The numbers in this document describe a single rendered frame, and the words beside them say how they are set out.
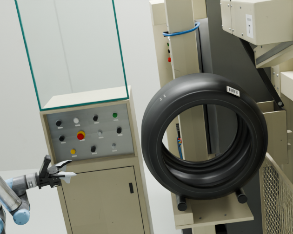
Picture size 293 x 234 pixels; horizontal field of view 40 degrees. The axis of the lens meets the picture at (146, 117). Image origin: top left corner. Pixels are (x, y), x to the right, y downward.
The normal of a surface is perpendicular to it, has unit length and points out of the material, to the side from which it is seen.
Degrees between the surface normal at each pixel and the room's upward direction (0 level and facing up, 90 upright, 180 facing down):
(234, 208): 0
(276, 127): 90
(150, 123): 67
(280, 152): 90
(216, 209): 0
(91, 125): 90
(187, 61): 90
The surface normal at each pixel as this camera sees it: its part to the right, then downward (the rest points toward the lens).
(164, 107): -0.52, -0.29
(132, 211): 0.01, 0.29
